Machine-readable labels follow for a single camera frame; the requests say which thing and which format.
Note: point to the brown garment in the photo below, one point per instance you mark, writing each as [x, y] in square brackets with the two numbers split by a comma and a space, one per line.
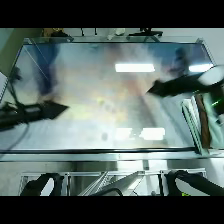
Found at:
[204, 126]

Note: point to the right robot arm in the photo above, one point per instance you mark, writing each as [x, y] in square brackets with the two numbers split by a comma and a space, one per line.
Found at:
[180, 85]

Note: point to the pale green T-shirt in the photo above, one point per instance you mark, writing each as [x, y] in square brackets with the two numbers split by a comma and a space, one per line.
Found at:
[216, 130]

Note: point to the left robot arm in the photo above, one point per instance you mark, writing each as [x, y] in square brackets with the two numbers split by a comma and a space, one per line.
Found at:
[31, 113]

